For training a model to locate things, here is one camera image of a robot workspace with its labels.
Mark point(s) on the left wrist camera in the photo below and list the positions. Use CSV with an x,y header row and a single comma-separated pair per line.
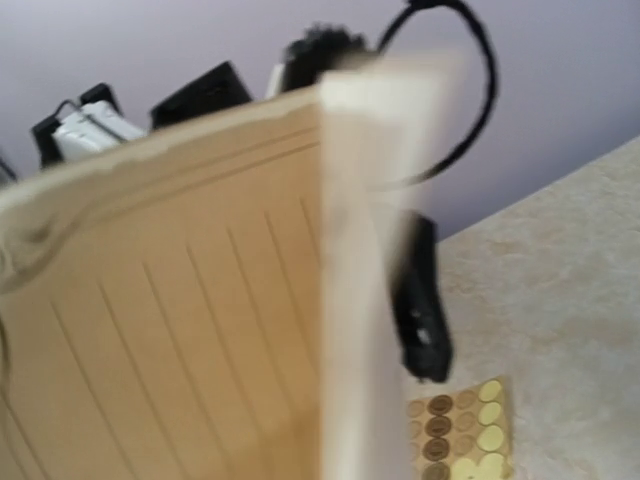
x,y
421,325

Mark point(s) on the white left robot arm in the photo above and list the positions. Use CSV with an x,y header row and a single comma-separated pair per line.
x,y
95,122

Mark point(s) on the round sticker seal sheet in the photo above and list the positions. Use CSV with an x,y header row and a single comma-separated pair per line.
x,y
462,435

